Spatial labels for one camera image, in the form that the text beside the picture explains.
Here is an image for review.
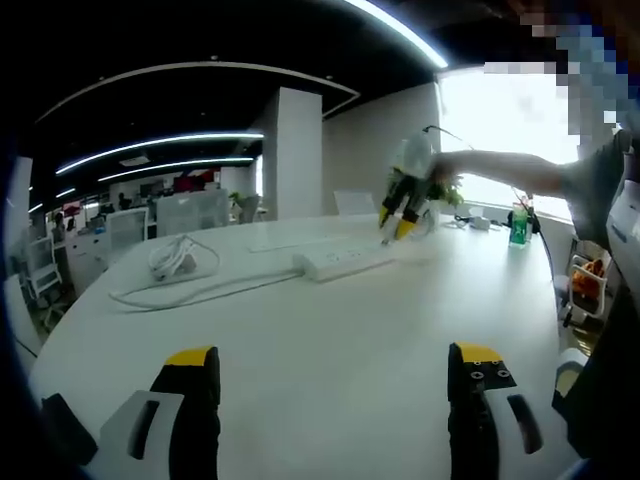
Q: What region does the white chair beside desk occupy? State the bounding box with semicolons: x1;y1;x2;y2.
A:
559;253;611;330

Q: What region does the white chair behind desk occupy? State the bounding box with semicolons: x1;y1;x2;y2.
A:
333;189;377;218

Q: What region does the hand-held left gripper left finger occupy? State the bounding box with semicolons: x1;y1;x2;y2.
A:
98;345;221;480

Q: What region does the white power strip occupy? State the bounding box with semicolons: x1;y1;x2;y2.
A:
291;243;397;284

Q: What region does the long ceiling light strip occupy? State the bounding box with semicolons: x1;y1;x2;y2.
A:
55;131;266;176

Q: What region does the white office chair with wheels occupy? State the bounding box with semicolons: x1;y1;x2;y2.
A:
26;236;67;327

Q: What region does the green bottle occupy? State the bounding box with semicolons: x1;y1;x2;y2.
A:
508;201;534;248

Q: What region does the bright window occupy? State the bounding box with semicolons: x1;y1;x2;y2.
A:
438;74;584;222

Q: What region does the white chest-worn device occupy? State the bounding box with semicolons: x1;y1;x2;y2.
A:
605;180;640;267

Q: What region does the short ceiling light strip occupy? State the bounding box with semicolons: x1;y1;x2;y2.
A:
97;157;256;183

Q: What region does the white chair armrest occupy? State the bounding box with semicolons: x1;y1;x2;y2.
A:
556;346;587;397

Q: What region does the white power strip cable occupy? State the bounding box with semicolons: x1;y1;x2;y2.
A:
108;233;301;313

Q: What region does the small white desk device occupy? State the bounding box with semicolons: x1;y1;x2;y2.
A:
453;213;502;233

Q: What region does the white mesh office chair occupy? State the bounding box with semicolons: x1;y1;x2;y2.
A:
105;208;150;254

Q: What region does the green potted plant white pot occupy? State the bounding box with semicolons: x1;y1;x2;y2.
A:
387;164;467;231

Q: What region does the orange cloth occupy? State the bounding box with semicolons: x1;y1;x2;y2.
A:
571;258;607;292

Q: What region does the grey mesh office chair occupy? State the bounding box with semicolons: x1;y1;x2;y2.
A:
155;188;232;237

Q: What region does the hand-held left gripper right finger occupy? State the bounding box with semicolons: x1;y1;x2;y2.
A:
447;341;581;480

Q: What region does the white desk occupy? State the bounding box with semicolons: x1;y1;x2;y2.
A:
27;212;561;480

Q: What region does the person's right hand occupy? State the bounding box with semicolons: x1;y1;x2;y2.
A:
429;151;465;185

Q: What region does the wide ceiling light strip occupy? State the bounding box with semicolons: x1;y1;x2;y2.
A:
343;0;449;67

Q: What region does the person's clothing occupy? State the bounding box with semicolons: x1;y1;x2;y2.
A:
552;127;640;461

